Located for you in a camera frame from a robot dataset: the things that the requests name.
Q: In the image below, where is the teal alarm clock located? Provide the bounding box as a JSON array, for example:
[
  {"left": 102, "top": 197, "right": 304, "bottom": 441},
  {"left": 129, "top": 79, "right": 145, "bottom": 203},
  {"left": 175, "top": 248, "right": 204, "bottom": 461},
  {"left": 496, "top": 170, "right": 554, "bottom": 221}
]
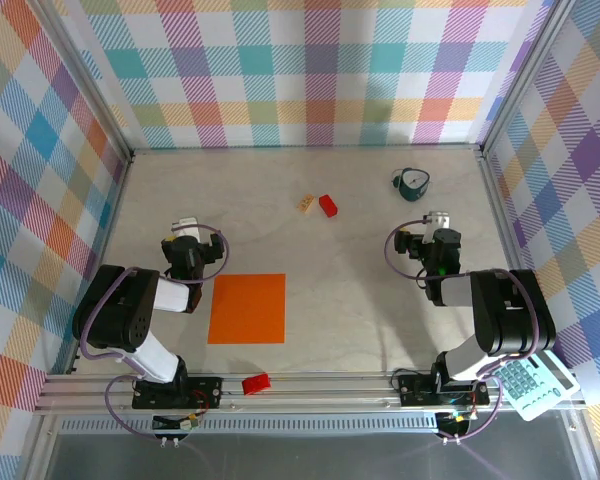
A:
[{"left": 391, "top": 167, "right": 434, "bottom": 203}]

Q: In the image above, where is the large red toy brick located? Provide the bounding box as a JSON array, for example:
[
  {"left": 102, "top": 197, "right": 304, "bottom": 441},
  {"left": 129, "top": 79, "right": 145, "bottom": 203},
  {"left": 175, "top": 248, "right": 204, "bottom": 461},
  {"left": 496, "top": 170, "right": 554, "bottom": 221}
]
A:
[{"left": 241, "top": 373, "right": 272, "bottom": 397}]

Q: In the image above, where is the light blue calculator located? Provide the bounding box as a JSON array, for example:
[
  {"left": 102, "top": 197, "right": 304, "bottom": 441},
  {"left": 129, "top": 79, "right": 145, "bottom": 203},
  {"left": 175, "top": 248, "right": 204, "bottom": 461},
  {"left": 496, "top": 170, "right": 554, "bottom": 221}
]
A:
[{"left": 494, "top": 348, "right": 581, "bottom": 422}]

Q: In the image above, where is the vented metal strip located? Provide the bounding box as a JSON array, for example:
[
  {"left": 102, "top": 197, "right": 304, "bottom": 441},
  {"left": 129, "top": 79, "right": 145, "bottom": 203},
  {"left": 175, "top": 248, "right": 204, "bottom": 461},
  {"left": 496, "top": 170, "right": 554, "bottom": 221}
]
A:
[{"left": 59, "top": 417, "right": 441, "bottom": 434}]

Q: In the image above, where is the grey metal panel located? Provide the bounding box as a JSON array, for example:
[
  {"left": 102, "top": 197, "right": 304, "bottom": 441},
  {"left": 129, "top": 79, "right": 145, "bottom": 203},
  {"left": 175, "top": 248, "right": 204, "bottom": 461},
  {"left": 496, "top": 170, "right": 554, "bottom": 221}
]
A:
[{"left": 27, "top": 429, "right": 600, "bottom": 480}]

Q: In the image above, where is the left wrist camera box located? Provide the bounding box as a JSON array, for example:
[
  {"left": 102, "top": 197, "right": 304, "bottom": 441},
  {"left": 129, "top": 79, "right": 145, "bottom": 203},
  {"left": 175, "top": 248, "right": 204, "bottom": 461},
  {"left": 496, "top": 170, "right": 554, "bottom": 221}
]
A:
[{"left": 172, "top": 217, "right": 202, "bottom": 241}]

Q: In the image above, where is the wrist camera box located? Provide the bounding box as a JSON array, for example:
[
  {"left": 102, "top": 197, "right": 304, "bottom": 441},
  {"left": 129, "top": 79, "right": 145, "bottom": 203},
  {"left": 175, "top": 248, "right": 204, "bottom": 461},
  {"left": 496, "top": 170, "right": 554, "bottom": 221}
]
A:
[
  {"left": 172, "top": 217, "right": 202, "bottom": 241},
  {"left": 423, "top": 210, "right": 453, "bottom": 232}
]

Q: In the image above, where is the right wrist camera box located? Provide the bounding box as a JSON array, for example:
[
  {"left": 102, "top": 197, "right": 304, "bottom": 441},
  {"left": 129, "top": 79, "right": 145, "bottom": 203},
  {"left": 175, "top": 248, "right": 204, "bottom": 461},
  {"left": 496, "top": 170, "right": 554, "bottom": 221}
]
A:
[{"left": 423, "top": 210, "right": 453, "bottom": 232}]

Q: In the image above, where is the purple cable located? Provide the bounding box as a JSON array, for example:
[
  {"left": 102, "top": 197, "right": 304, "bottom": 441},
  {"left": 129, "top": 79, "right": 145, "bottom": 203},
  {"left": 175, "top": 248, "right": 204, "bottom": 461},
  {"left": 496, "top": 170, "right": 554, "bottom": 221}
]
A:
[
  {"left": 383, "top": 218, "right": 540, "bottom": 444},
  {"left": 77, "top": 223, "right": 231, "bottom": 444}
]

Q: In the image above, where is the aluminium side rail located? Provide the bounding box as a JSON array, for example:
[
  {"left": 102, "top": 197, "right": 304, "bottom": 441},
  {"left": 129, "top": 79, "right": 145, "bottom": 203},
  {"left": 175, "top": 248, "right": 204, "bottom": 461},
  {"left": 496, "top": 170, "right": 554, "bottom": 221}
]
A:
[
  {"left": 476, "top": 148, "right": 554, "bottom": 351},
  {"left": 64, "top": 152, "right": 135, "bottom": 376}
]

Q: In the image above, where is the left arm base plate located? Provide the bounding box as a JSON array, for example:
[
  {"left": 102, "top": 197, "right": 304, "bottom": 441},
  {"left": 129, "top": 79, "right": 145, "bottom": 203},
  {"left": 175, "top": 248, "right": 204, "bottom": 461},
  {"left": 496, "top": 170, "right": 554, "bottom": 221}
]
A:
[{"left": 131, "top": 375, "right": 225, "bottom": 410}]

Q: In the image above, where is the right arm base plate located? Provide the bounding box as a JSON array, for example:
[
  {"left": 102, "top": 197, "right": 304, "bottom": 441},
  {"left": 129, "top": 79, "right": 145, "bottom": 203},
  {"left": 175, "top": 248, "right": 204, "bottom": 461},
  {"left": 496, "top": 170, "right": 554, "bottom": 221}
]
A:
[{"left": 397, "top": 373, "right": 491, "bottom": 407}]

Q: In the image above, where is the thin aluminium rail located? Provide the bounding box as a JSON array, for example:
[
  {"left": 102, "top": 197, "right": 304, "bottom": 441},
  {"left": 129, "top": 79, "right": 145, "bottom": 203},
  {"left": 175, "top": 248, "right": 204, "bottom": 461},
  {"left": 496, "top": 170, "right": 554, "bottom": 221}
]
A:
[{"left": 129, "top": 143, "right": 484, "bottom": 152}]

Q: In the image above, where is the long aluminium mounting rail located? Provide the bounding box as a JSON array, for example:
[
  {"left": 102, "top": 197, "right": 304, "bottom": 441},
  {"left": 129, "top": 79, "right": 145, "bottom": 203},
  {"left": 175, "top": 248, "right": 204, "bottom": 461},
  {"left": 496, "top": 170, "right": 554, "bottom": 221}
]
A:
[{"left": 33, "top": 370, "right": 589, "bottom": 416}]

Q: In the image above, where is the aluminium frame post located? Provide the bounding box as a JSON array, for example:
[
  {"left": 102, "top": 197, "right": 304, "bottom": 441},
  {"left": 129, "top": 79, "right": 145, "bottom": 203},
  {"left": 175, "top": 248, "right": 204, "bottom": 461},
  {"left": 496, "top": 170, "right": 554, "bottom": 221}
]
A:
[
  {"left": 478, "top": 0, "right": 580, "bottom": 157},
  {"left": 28, "top": 0, "right": 135, "bottom": 164}
]

